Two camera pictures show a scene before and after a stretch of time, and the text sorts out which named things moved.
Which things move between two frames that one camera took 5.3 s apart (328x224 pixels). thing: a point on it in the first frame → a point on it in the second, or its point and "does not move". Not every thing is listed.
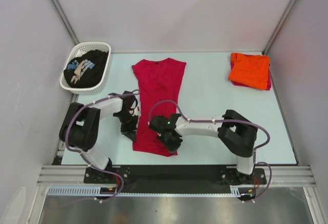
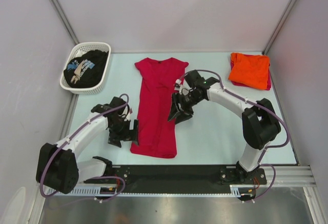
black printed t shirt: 85,70 does not move
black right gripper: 171,148 → 188,113
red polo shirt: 157,81 does not move
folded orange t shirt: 250,70 does not move
